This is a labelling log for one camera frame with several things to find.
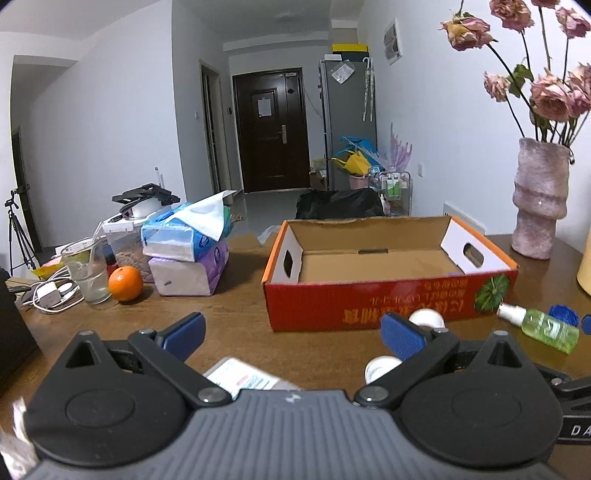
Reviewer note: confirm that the black case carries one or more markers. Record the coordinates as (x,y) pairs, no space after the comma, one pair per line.
(14,332)

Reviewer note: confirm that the red orange cardboard box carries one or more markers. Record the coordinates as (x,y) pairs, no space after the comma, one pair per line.
(323,304)

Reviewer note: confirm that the dark brown entrance door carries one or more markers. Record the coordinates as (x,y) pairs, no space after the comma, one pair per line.
(272,152)

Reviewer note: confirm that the interior side door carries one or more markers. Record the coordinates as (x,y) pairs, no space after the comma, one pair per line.
(213,134)

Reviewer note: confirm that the dried pink roses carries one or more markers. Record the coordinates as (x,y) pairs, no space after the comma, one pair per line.
(551,94)

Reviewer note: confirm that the white paper notice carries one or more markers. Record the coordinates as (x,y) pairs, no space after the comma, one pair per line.
(264,107)

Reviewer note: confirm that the clear drinking glass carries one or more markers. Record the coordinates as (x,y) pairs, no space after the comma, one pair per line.
(90,286)

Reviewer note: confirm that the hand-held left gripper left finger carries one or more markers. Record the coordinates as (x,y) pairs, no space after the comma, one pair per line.
(184,330)

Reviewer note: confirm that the grey refrigerator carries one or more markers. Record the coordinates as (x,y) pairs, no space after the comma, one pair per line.
(346,110)

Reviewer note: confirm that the white round appliance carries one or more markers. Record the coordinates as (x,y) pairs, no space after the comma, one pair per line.
(144,208)

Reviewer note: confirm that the clear plastic wrapper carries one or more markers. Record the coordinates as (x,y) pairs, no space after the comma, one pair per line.
(16,438)

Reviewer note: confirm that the purple feather decoration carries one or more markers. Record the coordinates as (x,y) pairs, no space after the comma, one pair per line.
(399,150)

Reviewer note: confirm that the white folded umbrella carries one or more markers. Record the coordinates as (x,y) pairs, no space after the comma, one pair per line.
(368,92)

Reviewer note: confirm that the black bag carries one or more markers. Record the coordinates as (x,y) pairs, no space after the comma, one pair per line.
(337,204)

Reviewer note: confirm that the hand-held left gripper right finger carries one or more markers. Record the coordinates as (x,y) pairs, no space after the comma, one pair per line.
(401,334)

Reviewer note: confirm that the pink textured vase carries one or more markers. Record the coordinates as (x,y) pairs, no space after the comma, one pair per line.
(540,198)

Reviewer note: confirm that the white electrical panel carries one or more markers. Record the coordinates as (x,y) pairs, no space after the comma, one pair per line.
(393,41)

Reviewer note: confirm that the small blue object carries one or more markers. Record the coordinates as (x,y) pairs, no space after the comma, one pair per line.
(587,323)

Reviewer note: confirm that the yellow snack packet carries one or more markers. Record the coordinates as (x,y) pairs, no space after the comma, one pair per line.
(46,271)

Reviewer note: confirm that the pink bucket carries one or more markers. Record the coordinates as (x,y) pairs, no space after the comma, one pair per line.
(358,181)

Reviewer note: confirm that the metal trolley cart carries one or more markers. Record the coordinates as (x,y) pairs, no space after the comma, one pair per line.
(395,189)

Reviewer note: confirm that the white round jar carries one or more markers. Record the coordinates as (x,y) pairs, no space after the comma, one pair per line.
(427,317)
(378,367)

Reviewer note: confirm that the yellow black box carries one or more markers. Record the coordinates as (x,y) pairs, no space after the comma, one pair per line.
(349,47)

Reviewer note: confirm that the green spray bottle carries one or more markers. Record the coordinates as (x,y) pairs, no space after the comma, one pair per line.
(549,325)

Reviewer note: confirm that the white drinking straw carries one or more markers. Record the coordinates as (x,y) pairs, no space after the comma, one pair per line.
(93,249)

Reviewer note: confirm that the clear plastic bag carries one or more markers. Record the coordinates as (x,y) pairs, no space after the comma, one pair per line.
(342,73)

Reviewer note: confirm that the clear plastic food container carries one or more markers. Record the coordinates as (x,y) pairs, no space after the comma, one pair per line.
(124,251)

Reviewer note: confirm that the orange fruit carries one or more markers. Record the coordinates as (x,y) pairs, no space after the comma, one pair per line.
(125,284)

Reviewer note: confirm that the white printed packet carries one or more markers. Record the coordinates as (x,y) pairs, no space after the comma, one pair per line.
(244,376)

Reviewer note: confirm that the blue shopping bag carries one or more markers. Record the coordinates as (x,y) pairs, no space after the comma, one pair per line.
(364,147)

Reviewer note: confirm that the black tripod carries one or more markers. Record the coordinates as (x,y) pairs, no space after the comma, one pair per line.
(17,230)

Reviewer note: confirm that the purple tissue pack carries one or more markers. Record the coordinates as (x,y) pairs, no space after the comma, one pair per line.
(184,274)

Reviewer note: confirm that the blue tissue pack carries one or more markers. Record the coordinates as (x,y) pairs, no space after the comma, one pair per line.
(171,237)

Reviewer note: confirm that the black folding stand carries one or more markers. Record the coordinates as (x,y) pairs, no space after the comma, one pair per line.
(145,194)

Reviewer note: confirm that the white charger block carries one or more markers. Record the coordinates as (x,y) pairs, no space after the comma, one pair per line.
(47,295)

